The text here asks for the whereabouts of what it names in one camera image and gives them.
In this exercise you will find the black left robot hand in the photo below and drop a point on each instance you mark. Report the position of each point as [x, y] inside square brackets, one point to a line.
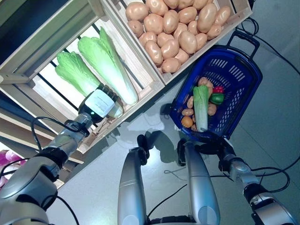
[98, 103]

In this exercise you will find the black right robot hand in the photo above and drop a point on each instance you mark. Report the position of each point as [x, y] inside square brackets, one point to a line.
[226, 153]

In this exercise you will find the napa cabbage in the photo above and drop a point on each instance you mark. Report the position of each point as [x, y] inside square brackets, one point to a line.
[75, 70]
[105, 63]
[201, 105]

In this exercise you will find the blue plastic shopping basket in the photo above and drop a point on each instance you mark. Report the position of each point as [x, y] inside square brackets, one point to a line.
[248, 75]

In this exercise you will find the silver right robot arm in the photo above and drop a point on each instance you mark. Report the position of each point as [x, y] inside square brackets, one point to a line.
[239, 167]

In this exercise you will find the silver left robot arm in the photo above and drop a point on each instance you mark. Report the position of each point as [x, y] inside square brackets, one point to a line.
[68, 138]

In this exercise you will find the black right robot foot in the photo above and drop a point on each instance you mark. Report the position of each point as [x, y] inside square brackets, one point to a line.
[181, 152]

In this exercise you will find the black robot foot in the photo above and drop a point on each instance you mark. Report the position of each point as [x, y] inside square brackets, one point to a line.
[181, 152]
[143, 150]

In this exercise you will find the small orange fruit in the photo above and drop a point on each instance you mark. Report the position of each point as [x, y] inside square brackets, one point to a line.
[187, 122]

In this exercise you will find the wooden cabbage crate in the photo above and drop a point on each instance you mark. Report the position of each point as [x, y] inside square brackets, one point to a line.
[146, 75]

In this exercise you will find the green bell pepper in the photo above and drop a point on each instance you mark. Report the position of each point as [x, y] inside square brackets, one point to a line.
[216, 98]

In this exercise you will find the red bell pepper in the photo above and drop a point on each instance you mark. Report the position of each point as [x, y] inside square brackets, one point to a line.
[218, 89]

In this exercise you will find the black left robot foot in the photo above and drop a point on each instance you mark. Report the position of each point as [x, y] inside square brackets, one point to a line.
[143, 150]

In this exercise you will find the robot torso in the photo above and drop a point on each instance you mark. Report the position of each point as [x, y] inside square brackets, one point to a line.
[168, 221]

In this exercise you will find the wooden display shelf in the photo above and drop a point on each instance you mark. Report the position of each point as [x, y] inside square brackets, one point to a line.
[14, 134]

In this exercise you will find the wooden potato crate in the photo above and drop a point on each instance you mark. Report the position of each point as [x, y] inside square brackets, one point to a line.
[236, 19]

